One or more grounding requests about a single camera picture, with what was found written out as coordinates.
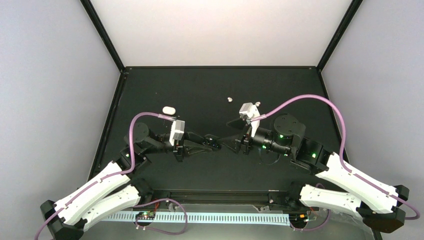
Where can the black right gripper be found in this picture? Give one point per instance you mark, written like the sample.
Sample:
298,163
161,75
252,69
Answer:
245,129

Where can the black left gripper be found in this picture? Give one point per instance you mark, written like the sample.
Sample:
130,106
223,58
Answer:
184,145

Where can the black earbud charging case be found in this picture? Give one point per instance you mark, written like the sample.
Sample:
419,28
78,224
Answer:
211,141

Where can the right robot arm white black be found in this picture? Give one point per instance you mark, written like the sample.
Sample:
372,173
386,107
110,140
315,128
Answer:
375,204

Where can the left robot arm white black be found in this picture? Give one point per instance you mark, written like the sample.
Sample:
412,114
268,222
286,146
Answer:
120,185

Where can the white earbud charging case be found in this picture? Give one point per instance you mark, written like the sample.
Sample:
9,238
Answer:
168,110

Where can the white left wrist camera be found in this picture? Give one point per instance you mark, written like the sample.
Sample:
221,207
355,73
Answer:
177,131

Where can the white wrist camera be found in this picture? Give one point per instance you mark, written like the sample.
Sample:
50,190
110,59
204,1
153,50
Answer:
177,131
248,112

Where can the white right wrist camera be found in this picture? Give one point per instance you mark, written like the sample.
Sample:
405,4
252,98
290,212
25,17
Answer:
248,112

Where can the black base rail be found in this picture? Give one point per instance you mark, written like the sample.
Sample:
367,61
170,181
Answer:
223,196

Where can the white slotted cable duct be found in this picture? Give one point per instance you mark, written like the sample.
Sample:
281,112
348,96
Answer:
278,219

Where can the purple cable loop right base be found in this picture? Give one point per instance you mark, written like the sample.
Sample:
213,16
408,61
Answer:
311,220

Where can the black frame post left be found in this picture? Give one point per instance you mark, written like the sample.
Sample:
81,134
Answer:
102,32

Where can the black frame post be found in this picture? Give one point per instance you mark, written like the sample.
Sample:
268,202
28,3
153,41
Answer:
339,32
102,32

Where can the black frame post right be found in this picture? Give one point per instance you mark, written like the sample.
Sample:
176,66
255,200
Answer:
339,32

